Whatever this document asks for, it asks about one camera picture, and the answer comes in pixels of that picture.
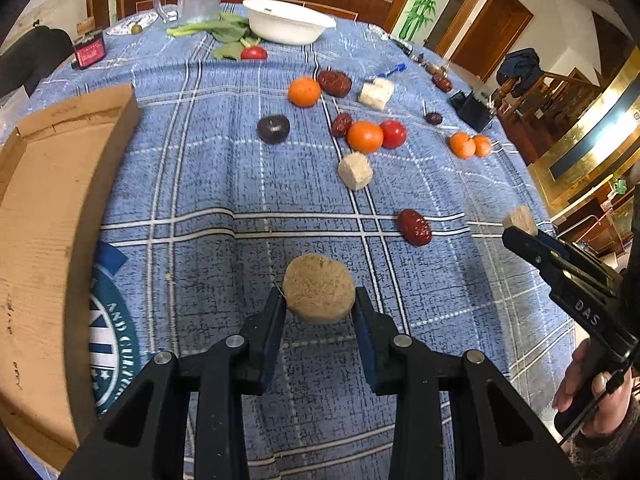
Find beige cork chunk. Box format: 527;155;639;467
502;205;538;236
337;152;373;191

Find orange mandarin small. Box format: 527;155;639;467
473;134;492;157

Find orange mandarin large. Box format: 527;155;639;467
448;131;475;159

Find round beige cork piece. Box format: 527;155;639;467
282;254;356;325

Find white cylinder chunk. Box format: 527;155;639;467
358;77;395;110

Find small red jujube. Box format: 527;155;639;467
331;113;352;138

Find dark purple plum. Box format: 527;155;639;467
257;115;291;144

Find person right hand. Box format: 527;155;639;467
551;338;636;440

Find black box on table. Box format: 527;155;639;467
448;91;496;132

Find small dark jujube right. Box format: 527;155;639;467
424;112;442;126

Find dark jacket on railing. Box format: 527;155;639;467
496;48;544;98

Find red jujube table edge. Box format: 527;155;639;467
432;74;452;93

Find blue plaid tablecloth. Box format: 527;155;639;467
13;21;574;424

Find brown wooden door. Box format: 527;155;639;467
451;0;534;81

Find blue pen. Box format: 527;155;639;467
376;63;407;78

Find large red jujube far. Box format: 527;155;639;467
316;70;352;99

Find brown cardboard box tray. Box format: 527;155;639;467
0;84;139;470

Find white bowl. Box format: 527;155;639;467
243;0;336;46

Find small red tomato near greens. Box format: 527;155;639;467
240;46;268;61

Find black leather sofa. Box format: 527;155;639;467
0;26;74;96

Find pink label black jar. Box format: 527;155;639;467
73;29;106;70

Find green leafy vegetable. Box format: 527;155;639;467
166;12;262;61

